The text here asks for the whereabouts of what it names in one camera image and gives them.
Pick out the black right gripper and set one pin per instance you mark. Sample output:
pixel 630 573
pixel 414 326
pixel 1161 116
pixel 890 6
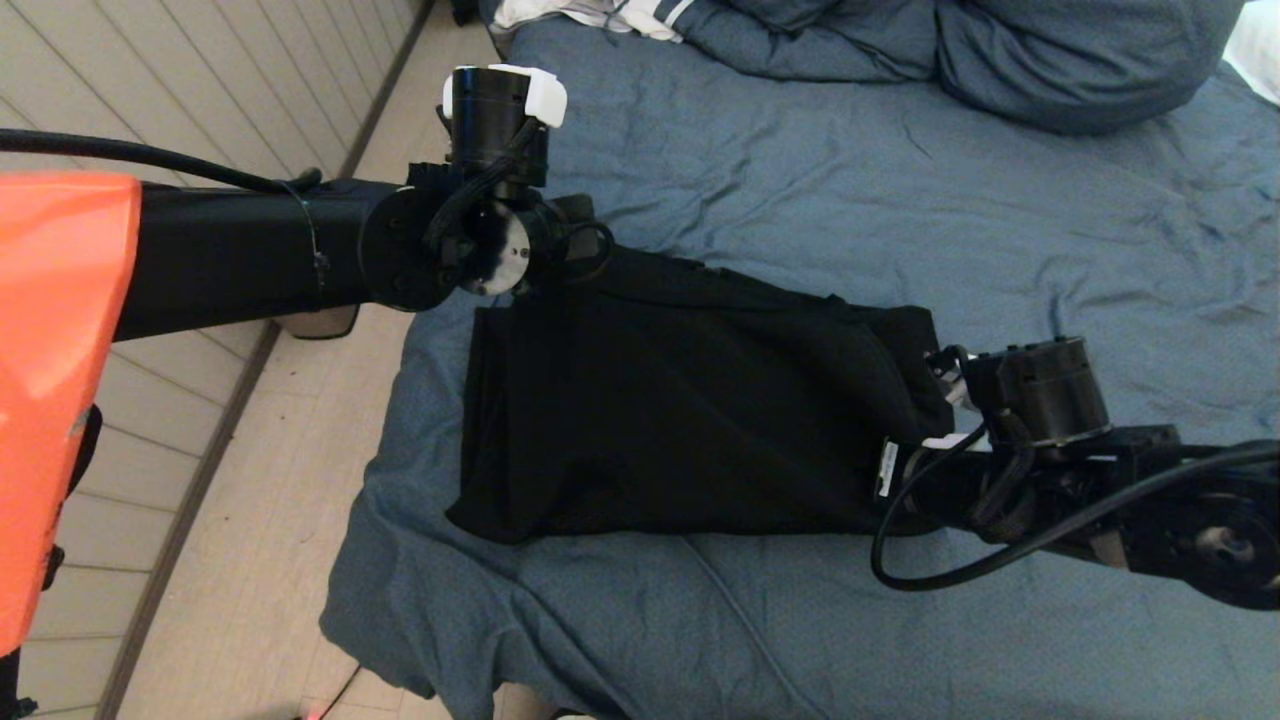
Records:
pixel 940 490

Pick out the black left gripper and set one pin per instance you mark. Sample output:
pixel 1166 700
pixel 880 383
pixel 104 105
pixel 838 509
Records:
pixel 570 240

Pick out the black hoodie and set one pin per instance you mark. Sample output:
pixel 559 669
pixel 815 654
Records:
pixel 680 420

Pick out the white striped garment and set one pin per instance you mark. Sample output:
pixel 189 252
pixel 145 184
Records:
pixel 640 18

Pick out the small dark object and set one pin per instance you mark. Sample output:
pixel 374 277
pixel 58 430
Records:
pixel 465 12

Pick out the brown trash bin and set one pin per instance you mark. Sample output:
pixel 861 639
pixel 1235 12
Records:
pixel 320 322

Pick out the blue bed cover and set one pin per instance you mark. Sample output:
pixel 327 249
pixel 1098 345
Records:
pixel 850 150

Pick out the bunched blue duvet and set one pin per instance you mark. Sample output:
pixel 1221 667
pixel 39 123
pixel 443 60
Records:
pixel 1050 60

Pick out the white pillow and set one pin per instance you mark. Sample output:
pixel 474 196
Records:
pixel 1262 50

